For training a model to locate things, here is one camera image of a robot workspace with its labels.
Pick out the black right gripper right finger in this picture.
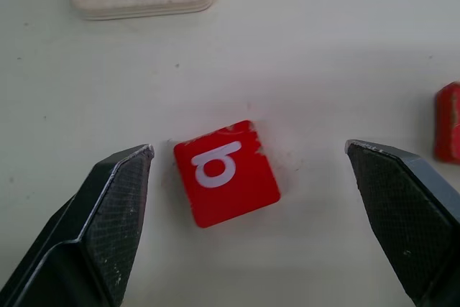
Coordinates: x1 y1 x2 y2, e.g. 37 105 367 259
344 139 460 307

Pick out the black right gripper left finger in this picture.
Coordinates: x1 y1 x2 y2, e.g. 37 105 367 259
0 144 155 307

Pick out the red letter b block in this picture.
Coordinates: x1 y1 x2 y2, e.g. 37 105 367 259
173 119 282 229

